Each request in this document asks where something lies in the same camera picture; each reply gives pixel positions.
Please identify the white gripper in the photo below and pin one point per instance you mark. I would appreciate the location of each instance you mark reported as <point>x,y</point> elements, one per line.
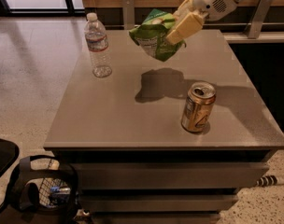
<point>212,1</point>

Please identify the clear plastic water bottle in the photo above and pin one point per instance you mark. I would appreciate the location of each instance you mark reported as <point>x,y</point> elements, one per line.
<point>97,44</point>

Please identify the black mesh waste basket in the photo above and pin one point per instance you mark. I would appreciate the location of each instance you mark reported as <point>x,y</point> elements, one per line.
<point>28,190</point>

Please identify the metal wall bracket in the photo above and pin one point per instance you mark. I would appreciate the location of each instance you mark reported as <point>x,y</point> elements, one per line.
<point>128,12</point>
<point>255,24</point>

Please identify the orange soda can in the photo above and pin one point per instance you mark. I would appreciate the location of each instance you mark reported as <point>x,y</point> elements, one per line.
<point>199,103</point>

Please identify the black chair seat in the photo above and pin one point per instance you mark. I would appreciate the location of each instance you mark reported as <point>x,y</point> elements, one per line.
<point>9,152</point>

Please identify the right metal wall bracket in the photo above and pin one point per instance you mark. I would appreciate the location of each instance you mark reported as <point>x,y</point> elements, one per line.
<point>255,24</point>

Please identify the grey drawer cabinet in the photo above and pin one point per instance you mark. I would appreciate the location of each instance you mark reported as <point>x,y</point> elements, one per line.
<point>136,163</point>

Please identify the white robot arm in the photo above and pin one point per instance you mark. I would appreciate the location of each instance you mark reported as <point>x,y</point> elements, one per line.
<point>191,15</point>

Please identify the blue item in basket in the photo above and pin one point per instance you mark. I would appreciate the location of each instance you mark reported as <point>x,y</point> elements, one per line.
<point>59,195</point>

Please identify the striped pole on floor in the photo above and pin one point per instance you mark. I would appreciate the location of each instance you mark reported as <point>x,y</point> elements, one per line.
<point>270,180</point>

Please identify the left metal wall bracket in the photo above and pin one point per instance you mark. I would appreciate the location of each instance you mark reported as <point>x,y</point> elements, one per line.
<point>128,12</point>

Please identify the green rice chip bag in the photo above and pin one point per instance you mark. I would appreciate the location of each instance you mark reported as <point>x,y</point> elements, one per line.
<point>150,35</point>

